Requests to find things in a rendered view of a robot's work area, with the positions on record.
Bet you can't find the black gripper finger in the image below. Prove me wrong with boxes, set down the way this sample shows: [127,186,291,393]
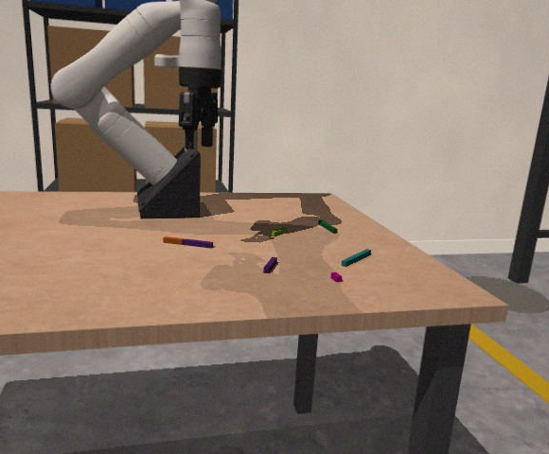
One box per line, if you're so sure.
[201,93,218,147]
[178,92,208,152]

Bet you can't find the purple rod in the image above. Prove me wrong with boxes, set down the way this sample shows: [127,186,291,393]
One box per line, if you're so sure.
[183,239,213,248]
[263,257,277,273]

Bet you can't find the orange rod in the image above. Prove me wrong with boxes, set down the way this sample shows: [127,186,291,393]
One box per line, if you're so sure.
[163,236,184,245]

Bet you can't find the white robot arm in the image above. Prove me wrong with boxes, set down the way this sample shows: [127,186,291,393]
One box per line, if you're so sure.
[51,0,221,185]

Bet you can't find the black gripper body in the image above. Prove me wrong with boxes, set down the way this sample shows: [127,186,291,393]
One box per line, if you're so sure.
[179,67,221,114]

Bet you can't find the turquoise rod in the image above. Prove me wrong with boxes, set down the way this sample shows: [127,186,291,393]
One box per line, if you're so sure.
[341,249,371,267]

